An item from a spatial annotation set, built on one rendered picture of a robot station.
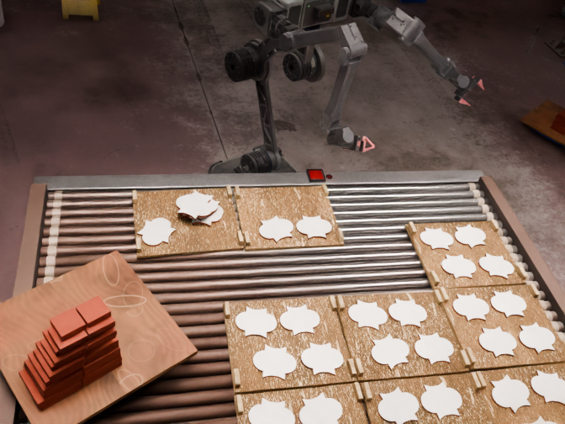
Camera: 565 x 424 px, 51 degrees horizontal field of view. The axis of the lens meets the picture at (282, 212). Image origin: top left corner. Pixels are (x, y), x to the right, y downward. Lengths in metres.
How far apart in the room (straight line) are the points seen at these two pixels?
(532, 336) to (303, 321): 0.86
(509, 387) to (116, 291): 1.37
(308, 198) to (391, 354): 0.81
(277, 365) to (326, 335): 0.22
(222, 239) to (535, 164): 3.22
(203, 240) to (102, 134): 2.16
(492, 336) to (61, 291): 1.52
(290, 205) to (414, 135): 2.42
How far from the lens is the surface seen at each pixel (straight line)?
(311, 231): 2.43
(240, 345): 2.07
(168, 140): 4.32
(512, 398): 2.24
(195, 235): 2.37
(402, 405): 2.07
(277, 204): 2.53
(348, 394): 2.04
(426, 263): 2.49
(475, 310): 2.40
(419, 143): 4.76
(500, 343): 2.35
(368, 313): 2.23
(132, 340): 1.95
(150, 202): 2.50
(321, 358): 2.08
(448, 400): 2.14
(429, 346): 2.23
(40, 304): 2.07
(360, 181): 2.78
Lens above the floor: 2.67
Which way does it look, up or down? 44 degrees down
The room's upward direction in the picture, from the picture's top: 11 degrees clockwise
